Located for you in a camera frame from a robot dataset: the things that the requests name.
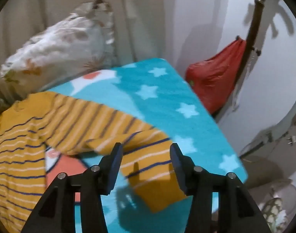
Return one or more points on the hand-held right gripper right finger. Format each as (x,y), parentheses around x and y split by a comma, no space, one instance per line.
(176,163)

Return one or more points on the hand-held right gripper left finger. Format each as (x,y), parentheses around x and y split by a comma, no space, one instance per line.
(115,163)

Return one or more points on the yellow striped shirt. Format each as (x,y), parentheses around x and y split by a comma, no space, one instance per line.
(29,136)

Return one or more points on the blue star printed blanket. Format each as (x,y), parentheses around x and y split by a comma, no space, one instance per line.
(162,106)

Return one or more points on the patterned cloth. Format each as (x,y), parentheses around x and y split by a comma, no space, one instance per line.
(274,211)

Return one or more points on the white power plug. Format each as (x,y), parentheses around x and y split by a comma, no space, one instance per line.
(291,139)

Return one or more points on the white floral pillow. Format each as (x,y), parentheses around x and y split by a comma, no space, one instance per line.
(58,46)

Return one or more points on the beige curtain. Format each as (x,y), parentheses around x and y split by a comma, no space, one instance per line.
(138,17)

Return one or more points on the dark wooden coat stand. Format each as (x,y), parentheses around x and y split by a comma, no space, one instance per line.
(253,29)

